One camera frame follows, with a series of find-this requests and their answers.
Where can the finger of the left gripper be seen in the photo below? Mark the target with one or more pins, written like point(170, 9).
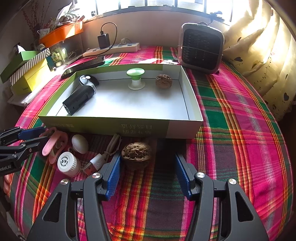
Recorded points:
point(16, 134)
point(22, 151)

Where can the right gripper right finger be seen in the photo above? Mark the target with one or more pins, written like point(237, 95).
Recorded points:
point(238, 219)

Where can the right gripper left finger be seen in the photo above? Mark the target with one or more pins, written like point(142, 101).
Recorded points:
point(58, 219)

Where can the white small round jar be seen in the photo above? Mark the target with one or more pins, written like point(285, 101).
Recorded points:
point(68, 164)

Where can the white egg-shaped gadget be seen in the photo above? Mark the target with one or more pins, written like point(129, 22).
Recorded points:
point(79, 144)

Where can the pink plastic clip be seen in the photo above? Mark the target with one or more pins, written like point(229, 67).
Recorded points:
point(54, 146)

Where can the brown walnut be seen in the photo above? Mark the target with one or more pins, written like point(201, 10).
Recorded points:
point(163, 81)
point(136, 155)

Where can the black cylindrical device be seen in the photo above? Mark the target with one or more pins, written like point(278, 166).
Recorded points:
point(78, 98)

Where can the black round disc gadget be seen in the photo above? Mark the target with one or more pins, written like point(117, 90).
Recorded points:
point(86, 79)

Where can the green white mushroom stand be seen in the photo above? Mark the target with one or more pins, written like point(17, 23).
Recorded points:
point(136, 76)

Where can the yellow cardboard box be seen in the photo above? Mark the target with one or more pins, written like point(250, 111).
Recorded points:
point(23, 83)

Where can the striped grey white box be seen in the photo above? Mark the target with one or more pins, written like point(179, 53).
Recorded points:
point(29, 65)

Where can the plaid pink green cloth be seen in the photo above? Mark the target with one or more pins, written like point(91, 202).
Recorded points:
point(239, 139)

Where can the green cardboard box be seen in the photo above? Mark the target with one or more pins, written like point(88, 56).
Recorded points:
point(18, 61)

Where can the black smartphone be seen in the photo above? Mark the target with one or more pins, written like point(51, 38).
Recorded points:
point(99, 61)

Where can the green white cardboard tray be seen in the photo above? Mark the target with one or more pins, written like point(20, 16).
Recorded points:
point(149, 112)

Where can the orange plastic tray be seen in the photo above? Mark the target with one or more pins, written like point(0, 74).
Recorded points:
point(61, 33)

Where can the white power strip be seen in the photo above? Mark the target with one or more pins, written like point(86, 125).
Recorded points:
point(130, 47)

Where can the small grey fan heater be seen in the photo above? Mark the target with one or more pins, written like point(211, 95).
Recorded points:
point(200, 47)

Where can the cream heart pattern curtain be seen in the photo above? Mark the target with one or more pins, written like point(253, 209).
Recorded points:
point(261, 47)

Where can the black charger with cable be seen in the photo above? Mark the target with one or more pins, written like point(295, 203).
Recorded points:
point(103, 38)

